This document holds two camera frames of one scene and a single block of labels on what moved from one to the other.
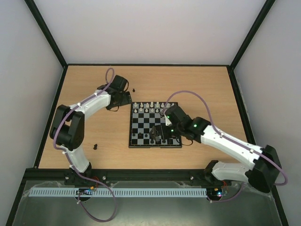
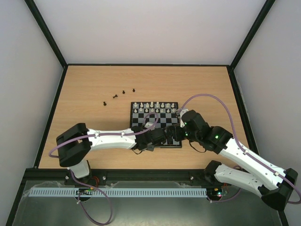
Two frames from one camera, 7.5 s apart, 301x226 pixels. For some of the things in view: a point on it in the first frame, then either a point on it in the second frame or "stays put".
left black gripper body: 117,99 → 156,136
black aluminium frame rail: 41,174 stays put
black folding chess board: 144,117 stays put
